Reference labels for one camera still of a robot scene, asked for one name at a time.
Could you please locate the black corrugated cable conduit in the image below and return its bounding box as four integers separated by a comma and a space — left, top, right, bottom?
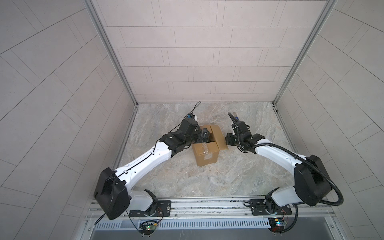
227, 112, 345, 233

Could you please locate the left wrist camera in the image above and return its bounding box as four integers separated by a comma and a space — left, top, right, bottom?
186, 113, 197, 121

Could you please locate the left camera black cable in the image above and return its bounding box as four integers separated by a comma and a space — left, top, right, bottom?
152, 101, 202, 151

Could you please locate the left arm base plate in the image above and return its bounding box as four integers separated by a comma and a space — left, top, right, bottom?
129, 201, 172, 218

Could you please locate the right aluminium corner post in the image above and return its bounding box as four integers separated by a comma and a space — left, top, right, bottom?
272, 0, 338, 108

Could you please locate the right green circuit board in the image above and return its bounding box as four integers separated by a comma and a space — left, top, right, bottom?
268, 218, 287, 233

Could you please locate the brown taped cardboard box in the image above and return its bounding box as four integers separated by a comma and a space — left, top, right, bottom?
192, 125, 229, 167

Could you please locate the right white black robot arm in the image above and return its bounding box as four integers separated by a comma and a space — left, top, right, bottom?
225, 118, 344, 215

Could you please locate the blue utility knife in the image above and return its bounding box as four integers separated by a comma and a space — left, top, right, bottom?
232, 112, 239, 121

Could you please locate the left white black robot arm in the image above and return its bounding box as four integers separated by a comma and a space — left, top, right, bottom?
94, 118, 210, 220

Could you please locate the green circuit board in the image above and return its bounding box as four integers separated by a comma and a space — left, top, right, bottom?
139, 220, 159, 236
268, 218, 287, 233

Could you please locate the left green circuit board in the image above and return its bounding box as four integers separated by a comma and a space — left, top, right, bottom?
139, 220, 159, 236

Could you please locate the aluminium corner post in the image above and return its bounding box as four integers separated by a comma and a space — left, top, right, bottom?
84, 0, 138, 108
272, 0, 338, 108

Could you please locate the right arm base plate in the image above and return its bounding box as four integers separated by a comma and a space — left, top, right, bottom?
244, 199, 293, 216

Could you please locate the aluminium front rail frame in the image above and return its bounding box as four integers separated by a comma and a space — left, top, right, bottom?
78, 196, 346, 240

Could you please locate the left aluminium corner post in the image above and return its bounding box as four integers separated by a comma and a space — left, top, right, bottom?
84, 0, 138, 108

